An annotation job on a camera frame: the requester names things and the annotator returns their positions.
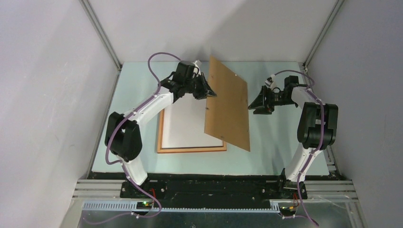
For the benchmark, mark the aluminium corner post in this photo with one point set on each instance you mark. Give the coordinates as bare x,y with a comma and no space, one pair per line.
96,23
324,30

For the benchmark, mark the brown backing board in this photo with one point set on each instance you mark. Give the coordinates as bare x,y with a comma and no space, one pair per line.
226,115

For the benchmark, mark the sunset photo print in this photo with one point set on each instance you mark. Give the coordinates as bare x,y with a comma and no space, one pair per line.
184,124

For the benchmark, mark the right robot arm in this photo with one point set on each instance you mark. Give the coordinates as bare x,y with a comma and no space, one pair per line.
316,129

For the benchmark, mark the right aluminium corner post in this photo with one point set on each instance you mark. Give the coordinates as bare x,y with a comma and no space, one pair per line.
324,30

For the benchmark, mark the grey cable duct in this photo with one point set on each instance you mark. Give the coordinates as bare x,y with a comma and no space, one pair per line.
139,206

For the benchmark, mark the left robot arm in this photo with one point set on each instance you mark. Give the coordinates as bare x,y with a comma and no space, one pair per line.
123,131

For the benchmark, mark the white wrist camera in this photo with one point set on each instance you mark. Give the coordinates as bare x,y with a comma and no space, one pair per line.
197,64
270,82

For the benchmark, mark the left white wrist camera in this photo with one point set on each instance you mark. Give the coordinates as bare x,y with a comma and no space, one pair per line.
197,64

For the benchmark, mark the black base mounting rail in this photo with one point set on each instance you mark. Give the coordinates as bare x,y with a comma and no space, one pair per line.
206,191

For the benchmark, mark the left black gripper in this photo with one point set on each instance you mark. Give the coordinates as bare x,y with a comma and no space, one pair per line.
205,89

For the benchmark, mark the wooden picture frame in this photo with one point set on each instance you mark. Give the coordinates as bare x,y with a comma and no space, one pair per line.
161,150

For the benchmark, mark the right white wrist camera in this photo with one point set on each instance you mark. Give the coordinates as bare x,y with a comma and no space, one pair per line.
270,82

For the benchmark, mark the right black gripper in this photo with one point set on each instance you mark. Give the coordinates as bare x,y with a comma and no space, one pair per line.
268,108

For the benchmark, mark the left aluminium corner post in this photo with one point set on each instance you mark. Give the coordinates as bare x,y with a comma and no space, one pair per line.
96,23

